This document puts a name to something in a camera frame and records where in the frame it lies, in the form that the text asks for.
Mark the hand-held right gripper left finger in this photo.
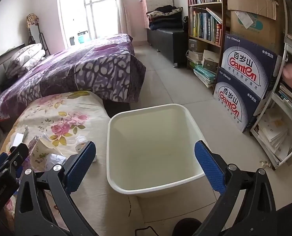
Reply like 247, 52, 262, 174
14, 141, 98, 236

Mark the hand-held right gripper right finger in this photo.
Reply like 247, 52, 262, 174
194, 140, 277, 236

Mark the floral paper cup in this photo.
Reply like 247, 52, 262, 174
29, 136, 64, 171

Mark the white plastic bin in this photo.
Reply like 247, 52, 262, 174
107, 104, 207, 199

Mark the small white box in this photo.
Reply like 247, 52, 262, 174
12, 133, 26, 149

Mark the purple snack packet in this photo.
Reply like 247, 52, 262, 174
28, 136, 39, 150

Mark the white tissue wad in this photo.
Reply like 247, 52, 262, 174
75, 135, 89, 151

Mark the person's black shoe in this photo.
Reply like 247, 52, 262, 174
172, 218, 203, 236

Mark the blue water carton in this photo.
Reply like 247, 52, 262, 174
213, 67, 268, 133
221, 33, 283, 100

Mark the stack of white booklets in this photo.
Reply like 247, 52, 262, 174
253, 107, 292, 163

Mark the white purple patterned pillow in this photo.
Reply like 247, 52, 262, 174
4, 52, 47, 78
13, 43, 43, 62

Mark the stack of teal booklets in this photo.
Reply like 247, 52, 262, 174
193, 64, 218, 89

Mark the dark bed headboard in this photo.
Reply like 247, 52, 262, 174
0, 43, 26, 75

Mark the person's dark trouser leg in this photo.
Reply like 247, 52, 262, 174
275, 200, 292, 236

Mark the purple patterned blanket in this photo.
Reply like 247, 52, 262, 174
0, 33, 146, 128

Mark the row of thin books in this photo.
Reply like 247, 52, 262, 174
277, 82, 292, 118

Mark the white cardboard box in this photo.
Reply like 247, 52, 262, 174
202, 50, 220, 70

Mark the stack of papers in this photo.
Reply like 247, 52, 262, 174
187, 50, 204, 65

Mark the black metal stand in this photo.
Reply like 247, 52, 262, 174
28, 26, 50, 57

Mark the grey box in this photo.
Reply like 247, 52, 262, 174
188, 39, 208, 53

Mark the teal box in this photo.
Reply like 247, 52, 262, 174
77, 30, 89, 44

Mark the black storage bench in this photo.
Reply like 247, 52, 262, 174
146, 27, 188, 67

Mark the plaid cloth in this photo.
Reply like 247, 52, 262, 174
26, 13, 39, 27

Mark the large brown cardboard box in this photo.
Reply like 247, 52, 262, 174
226, 0, 284, 54

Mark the wooden bookshelf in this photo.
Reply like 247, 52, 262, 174
185, 0, 231, 89

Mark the white metal rack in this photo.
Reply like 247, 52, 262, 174
249, 0, 292, 170

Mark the pile of folded clothes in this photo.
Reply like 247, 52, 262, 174
146, 5, 183, 31

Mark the window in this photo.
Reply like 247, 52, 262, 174
57, 0, 119, 48

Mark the pale pink curtain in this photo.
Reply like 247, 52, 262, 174
115, 0, 133, 38

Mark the pink storage box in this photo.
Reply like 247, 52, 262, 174
142, 0, 173, 13

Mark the thin black cable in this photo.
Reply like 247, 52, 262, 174
135, 227, 161, 236

